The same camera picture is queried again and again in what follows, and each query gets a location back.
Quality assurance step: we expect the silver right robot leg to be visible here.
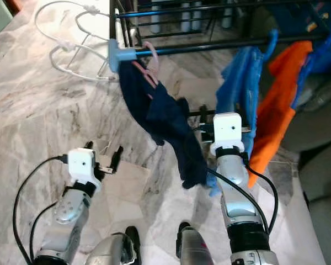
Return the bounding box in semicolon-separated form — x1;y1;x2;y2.
177;221;216;265

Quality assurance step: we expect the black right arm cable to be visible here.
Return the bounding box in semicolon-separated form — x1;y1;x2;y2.
199;126;279;235

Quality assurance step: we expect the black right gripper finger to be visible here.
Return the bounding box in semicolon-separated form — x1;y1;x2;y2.
179;98;213;119

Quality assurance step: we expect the grey green sofa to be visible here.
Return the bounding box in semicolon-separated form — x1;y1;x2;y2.
281;72;331;265

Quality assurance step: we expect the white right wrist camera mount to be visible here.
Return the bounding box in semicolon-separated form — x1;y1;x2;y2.
210;112;243;158

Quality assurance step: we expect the blue shirt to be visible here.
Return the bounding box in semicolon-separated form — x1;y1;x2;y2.
207;47;260;197

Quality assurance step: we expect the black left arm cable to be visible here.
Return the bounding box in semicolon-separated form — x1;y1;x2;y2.
13;156;72;264

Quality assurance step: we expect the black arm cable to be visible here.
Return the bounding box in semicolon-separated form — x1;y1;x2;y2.
13;156;72;264
199;126;279;235

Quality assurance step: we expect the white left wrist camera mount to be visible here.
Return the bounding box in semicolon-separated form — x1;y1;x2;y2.
68;148;99;188

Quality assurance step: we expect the black metal drying rack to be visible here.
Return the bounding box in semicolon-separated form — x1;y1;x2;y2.
108;0;326;72

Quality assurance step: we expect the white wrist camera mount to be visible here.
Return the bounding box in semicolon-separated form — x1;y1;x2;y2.
68;148;99;188
210;112;243;158

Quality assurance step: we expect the orange t-shirt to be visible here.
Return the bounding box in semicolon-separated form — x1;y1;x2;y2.
247;40;314;173

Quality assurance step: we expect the navy blue garment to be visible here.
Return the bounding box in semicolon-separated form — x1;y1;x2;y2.
119;58;210;191

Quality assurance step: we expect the white wire stand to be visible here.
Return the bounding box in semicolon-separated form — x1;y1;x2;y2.
34;0;122;82

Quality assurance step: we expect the dark blue plastic crate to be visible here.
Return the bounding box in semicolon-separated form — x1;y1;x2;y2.
281;0;331;75

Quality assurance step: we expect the pink plastic hanger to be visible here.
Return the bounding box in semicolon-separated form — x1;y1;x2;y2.
132;41;161;89

